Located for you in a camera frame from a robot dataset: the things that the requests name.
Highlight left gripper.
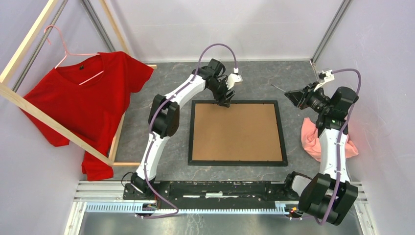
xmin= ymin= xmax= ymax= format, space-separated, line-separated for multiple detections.
xmin=207 ymin=76 xmax=235 ymax=108

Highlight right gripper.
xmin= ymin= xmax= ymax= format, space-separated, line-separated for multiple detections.
xmin=284 ymin=81 xmax=332 ymax=114

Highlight yellow handled screwdriver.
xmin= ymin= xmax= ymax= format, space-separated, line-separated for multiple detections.
xmin=270 ymin=84 xmax=286 ymax=93

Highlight black picture frame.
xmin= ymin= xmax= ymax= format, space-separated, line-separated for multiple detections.
xmin=188 ymin=100 xmax=288 ymax=167

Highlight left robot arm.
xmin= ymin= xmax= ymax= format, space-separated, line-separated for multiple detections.
xmin=131 ymin=59 xmax=243 ymax=200

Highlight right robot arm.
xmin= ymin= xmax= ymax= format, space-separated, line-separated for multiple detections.
xmin=282 ymin=82 xmax=358 ymax=226

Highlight pink cloth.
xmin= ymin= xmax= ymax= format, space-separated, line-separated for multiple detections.
xmin=301 ymin=117 xmax=359 ymax=162

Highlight red t-shirt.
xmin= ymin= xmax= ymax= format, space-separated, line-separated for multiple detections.
xmin=21 ymin=51 xmax=154 ymax=182

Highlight pink clothes hanger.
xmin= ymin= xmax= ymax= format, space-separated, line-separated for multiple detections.
xmin=44 ymin=24 xmax=104 ymax=86

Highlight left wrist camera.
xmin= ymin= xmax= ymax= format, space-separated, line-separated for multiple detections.
xmin=226 ymin=73 xmax=243 ymax=90

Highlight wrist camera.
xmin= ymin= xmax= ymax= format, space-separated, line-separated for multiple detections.
xmin=314 ymin=70 xmax=335 ymax=91
xmin=226 ymin=73 xmax=243 ymax=90

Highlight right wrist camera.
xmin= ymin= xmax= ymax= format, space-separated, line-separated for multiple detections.
xmin=314 ymin=70 xmax=335 ymax=91

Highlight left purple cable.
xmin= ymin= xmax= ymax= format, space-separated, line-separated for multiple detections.
xmin=134 ymin=43 xmax=239 ymax=220

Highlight purple cable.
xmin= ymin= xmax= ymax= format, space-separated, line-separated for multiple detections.
xmin=134 ymin=43 xmax=239 ymax=220
xmin=288 ymin=68 xmax=363 ymax=226

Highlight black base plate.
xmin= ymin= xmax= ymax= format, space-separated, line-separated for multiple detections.
xmin=123 ymin=181 xmax=300 ymax=210

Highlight white cable duct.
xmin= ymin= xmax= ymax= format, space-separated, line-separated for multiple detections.
xmin=85 ymin=202 xmax=289 ymax=215

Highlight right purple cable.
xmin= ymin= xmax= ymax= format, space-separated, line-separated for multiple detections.
xmin=288 ymin=68 xmax=363 ymax=226

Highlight wooden rack frame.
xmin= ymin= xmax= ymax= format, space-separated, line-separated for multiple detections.
xmin=0 ymin=0 xmax=158 ymax=168

